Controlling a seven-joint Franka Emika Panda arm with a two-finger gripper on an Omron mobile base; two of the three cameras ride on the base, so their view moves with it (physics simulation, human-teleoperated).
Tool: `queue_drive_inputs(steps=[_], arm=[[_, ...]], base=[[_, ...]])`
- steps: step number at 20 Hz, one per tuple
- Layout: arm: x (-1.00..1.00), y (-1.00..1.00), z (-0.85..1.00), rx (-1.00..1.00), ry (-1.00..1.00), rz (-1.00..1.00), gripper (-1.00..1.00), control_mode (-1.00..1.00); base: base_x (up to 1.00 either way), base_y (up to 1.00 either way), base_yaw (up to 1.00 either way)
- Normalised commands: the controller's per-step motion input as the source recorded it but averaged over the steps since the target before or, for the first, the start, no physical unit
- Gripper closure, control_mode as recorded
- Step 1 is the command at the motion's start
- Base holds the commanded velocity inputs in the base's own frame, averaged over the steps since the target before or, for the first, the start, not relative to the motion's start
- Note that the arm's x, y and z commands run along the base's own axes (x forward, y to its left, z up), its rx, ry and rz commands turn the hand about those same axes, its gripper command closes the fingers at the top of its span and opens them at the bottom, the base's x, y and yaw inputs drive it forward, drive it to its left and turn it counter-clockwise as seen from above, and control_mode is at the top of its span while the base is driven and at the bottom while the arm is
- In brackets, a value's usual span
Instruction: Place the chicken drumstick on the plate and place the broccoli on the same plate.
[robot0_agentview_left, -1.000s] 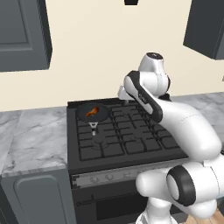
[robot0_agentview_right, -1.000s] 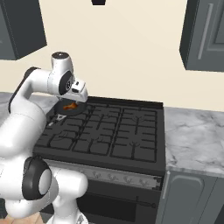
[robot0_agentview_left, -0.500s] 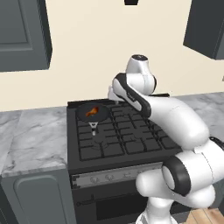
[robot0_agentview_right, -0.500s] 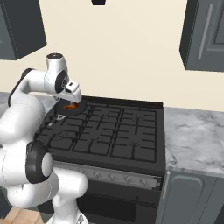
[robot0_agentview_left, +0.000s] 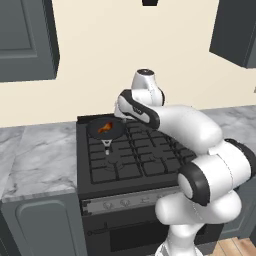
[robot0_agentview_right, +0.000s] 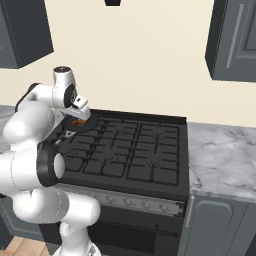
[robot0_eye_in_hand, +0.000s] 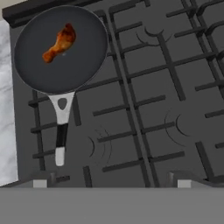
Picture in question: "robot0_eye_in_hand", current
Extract brown chicken drumstick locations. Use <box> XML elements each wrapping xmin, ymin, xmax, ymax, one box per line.
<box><xmin>42</xmin><ymin>23</ymin><xmax>77</xmax><ymax>64</ymax></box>

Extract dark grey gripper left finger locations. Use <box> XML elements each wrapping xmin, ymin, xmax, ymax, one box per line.
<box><xmin>17</xmin><ymin>170</ymin><xmax>57</xmax><ymax>189</ymax></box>

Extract black frying pan white handle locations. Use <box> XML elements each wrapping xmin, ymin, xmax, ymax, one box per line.
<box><xmin>12</xmin><ymin>4</ymin><xmax>109</xmax><ymax>167</ymax></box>

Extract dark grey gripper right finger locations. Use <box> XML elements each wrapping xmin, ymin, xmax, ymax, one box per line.
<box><xmin>166</xmin><ymin>170</ymin><xmax>224</xmax><ymax>189</ymax></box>

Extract dark grey gas hob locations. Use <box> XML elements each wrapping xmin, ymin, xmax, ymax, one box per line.
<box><xmin>2</xmin><ymin>0</ymin><xmax>224</xmax><ymax>189</ymax></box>

